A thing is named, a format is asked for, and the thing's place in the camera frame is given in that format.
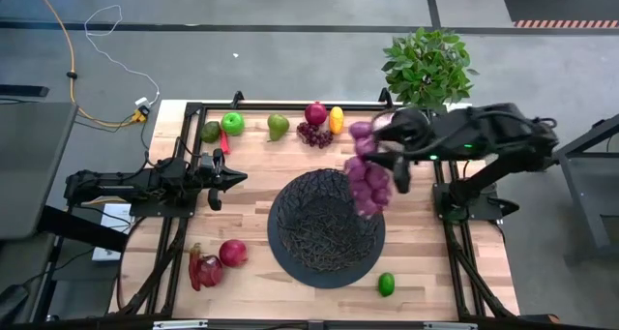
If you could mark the yellow mango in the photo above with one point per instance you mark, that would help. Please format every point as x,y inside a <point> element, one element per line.
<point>336,120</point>

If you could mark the black desk leg beam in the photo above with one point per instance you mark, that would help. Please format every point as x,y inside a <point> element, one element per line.
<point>82,228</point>

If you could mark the black hazard-striped floor mat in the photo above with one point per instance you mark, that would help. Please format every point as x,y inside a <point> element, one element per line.
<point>556,6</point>

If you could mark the shiny dark red onion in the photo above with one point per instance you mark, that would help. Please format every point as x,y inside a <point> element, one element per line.
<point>211,271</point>

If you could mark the silver rail bracket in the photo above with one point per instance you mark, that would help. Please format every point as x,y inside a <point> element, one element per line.
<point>450,326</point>
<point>179,324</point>

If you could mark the red pomegranate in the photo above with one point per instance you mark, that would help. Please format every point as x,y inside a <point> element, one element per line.
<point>315,114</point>

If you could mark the red apple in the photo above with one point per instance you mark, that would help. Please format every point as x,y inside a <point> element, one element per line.
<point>233,253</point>

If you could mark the dark green avocado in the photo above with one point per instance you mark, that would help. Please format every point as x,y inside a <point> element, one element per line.
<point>210,132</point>

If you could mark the green speckled pear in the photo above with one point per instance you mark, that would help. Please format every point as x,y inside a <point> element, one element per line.
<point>278,126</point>

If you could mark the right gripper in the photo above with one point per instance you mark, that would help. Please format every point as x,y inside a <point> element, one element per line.
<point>413,129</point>

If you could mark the purple cabbage pieces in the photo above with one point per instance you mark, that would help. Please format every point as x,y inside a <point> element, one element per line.
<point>372,185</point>

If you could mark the long dark red pepper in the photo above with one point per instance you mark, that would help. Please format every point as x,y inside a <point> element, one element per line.
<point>194,272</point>

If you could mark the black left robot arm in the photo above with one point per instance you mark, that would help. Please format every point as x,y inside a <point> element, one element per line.
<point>121,185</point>

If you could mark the black aluminium table frame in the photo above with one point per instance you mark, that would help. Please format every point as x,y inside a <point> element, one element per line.
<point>271,106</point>

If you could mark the green apple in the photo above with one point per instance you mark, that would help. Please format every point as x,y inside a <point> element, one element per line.
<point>232,124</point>

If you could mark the white plug adapter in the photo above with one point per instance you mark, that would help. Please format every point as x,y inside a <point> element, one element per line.
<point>142,101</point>

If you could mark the small green lime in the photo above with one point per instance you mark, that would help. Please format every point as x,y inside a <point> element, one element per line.
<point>386,284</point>

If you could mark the potted green plant white pot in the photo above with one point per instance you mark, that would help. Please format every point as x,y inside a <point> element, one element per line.
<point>425,68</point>

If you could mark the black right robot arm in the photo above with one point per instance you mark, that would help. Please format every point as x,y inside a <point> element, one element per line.
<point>503,131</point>

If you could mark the black flat floor bar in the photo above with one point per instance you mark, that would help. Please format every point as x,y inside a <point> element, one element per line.
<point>24,91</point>

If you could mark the round dark woven placemat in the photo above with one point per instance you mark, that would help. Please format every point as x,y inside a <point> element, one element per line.
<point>338,278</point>

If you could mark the orange-red chili pepper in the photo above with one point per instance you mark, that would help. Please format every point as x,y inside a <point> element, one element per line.
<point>225,143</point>

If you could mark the dark red grape bunch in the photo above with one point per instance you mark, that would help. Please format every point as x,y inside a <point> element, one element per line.
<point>313,135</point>

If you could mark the white box under desk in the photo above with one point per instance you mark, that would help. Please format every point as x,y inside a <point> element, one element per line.
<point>113,218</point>

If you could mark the grey metal stand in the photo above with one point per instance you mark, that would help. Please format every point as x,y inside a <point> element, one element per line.
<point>585,199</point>

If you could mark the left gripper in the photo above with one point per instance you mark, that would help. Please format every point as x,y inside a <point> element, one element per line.
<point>205,172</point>

